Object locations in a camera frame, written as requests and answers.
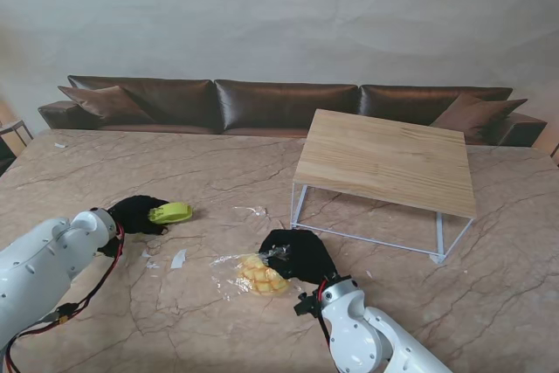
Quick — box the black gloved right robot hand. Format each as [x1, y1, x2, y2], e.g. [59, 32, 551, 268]
[259, 228, 338, 286]

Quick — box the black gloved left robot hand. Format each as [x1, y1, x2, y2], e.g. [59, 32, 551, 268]
[106, 194, 169, 237]

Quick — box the green plastic sealing clip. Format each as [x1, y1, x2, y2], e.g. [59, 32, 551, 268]
[146, 200, 195, 225]

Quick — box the yellow pineapple bun bread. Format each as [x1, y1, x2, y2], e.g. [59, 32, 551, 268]
[235, 254, 292, 297]

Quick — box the clear plastic bread bag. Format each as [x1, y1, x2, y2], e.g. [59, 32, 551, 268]
[209, 245, 303, 302]

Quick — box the curled white tape piece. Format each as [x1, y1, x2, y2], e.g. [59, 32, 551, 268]
[169, 248, 189, 271]

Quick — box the crumpled clear plastic scrap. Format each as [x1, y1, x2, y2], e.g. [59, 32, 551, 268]
[231, 204, 270, 219]

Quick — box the brown leather cushion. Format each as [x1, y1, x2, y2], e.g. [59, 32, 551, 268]
[57, 85, 155, 126]
[429, 93, 529, 141]

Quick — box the brown leather sofa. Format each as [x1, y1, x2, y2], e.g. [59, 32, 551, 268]
[37, 74, 549, 149]

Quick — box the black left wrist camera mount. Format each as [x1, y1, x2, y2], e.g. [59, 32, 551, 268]
[96, 236, 126, 259]

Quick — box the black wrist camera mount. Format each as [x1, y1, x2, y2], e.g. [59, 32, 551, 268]
[293, 289, 322, 318]
[96, 236, 126, 259]

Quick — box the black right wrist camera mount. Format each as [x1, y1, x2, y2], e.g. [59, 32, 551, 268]
[293, 289, 322, 318]

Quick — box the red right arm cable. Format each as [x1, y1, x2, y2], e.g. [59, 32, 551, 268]
[317, 279, 333, 343]

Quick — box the small wooden table white frame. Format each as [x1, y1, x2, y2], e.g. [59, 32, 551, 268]
[288, 107, 478, 266]

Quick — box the black frame side table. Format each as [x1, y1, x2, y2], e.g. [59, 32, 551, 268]
[0, 118, 34, 161]

